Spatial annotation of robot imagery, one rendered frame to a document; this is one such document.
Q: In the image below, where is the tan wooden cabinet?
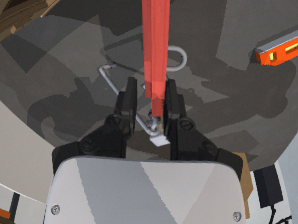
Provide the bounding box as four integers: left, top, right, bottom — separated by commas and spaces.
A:
0, 0, 187, 116

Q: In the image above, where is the orange spirit level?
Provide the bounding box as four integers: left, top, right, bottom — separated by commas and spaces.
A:
255, 30, 298, 66

